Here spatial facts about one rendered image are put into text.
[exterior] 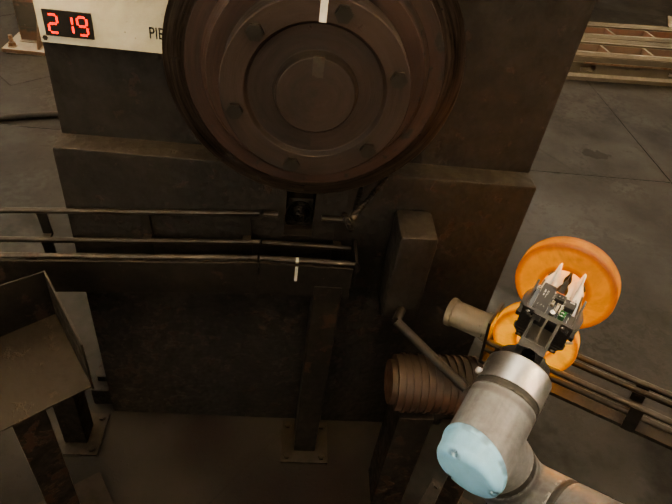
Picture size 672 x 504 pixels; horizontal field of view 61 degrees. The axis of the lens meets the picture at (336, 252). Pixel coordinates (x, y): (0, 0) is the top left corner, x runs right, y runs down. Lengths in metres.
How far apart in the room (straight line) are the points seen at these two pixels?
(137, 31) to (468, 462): 0.86
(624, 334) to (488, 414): 1.68
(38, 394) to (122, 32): 0.64
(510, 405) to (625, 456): 1.29
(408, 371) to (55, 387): 0.67
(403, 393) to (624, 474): 0.93
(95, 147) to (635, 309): 2.04
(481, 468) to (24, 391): 0.78
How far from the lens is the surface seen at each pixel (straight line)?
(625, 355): 2.33
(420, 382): 1.25
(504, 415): 0.76
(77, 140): 1.24
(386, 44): 0.84
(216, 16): 0.89
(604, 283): 0.94
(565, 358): 1.16
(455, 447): 0.75
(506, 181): 1.24
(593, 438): 2.02
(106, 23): 1.12
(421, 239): 1.14
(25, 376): 1.18
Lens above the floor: 1.49
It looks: 40 degrees down
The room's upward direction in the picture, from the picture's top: 9 degrees clockwise
